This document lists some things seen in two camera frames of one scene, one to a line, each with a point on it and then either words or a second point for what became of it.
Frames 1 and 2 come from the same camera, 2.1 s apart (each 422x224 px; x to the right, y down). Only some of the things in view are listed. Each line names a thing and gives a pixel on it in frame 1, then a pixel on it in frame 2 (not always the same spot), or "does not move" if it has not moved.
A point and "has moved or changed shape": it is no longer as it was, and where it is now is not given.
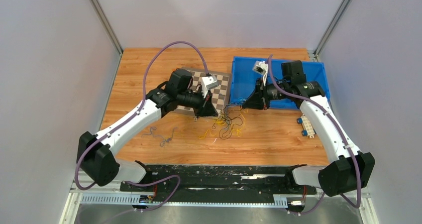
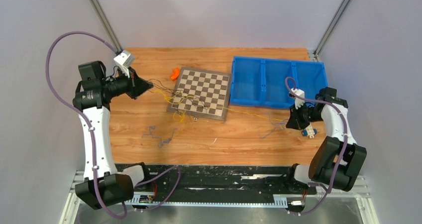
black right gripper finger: [255, 100] to [292, 123]
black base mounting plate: [216, 183] does not move
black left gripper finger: [207, 110] to [142, 85]
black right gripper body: [270, 92] to [304, 115]
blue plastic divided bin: [243, 77] does not move
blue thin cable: [237, 102] to [282, 124]
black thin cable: [227, 125] has moved or changed shape
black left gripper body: [191, 99] to [122, 84]
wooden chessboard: [219, 96] does not move
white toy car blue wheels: [308, 130] does not move
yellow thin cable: [221, 123] to [185, 101]
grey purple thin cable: [164, 140] does not move
